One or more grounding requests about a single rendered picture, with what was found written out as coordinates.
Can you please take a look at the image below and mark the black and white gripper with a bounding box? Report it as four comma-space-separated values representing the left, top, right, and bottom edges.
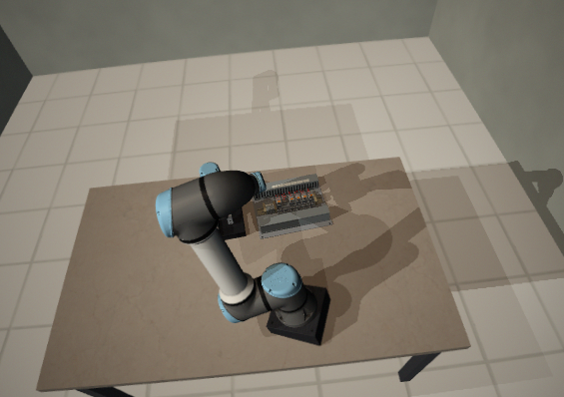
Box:
219, 214, 234, 224

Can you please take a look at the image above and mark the grey relay panel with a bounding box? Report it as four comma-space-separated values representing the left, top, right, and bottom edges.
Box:
252, 174, 332, 239

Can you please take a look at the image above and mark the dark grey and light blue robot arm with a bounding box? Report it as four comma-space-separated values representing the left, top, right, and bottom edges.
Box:
156, 163, 317, 328

